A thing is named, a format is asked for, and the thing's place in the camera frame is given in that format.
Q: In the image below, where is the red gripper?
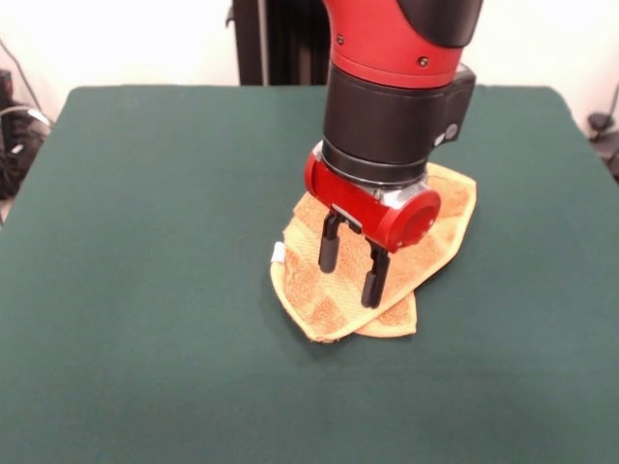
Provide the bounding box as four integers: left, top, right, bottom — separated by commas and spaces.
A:
303, 144, 442, 308

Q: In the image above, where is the orange terry towel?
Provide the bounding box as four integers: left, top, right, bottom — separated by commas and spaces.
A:
268, 161, 479, 344

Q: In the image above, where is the dark green table cloth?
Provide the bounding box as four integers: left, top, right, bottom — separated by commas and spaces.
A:
0, 84, 619, 464

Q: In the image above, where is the thin grey pole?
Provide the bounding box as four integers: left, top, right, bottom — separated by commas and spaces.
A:
0, 38, 52, 128

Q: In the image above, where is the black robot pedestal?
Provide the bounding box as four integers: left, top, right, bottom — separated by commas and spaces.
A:
224, 0, 336, 87

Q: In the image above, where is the grey pedestal leg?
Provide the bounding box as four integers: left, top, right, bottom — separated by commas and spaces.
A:
587, 111, 619, 183

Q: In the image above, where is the black equipment with cables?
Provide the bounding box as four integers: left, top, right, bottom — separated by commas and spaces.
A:
0, 70, 52, 200

